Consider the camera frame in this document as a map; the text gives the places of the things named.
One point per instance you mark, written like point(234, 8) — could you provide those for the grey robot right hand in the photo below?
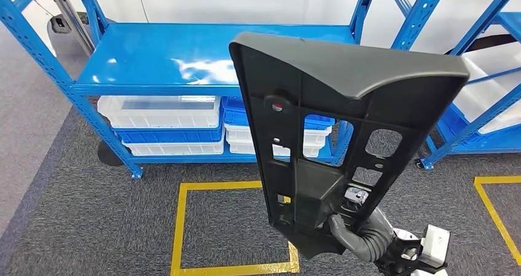
point(374, 241)

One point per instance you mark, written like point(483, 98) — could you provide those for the black round floor disc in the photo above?
point(106, 156)

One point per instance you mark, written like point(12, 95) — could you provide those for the blue plastic bin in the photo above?
point(233, 115)
point(171, 136)

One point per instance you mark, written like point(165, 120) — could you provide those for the large white plastic bin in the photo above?
point(480, 97)

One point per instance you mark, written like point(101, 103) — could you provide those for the blue metal shelf rack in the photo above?
point(162, 62)

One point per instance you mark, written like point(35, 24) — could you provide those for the yellow floor tape square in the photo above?
point(492, 213)
point(177, 233)

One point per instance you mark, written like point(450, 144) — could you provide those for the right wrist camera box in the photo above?
point(435, 243)

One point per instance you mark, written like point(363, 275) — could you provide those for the blue wheeled shelf rack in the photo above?
point(488, 144)

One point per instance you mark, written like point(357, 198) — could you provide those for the grey metal post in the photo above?
point(71, 17)

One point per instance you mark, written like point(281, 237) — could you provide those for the white car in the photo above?
point(224, 1)

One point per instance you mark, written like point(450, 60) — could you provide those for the translucent white plastic bin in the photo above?
point(158, 113)

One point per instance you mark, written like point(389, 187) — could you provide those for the red part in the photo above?
point(277, 106)

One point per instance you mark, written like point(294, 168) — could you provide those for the black plastic panel part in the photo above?
point(285, 82)

